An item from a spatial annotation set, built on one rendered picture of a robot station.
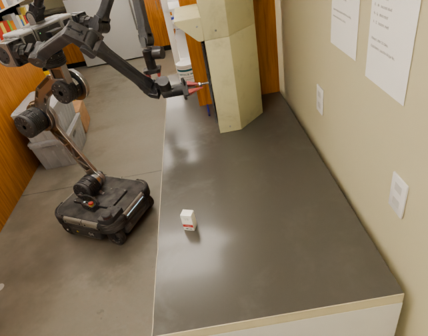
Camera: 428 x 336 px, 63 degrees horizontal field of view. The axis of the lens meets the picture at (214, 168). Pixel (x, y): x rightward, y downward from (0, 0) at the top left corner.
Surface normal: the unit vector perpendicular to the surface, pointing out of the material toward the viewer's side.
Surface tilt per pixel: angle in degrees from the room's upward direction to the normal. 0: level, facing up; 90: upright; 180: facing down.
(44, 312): 0
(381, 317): 90
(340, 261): 0
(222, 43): 90
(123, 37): 90
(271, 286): 0
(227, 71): 90
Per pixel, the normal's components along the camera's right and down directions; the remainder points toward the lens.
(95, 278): -0.16, -0.80
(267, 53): 0.08, 0.57
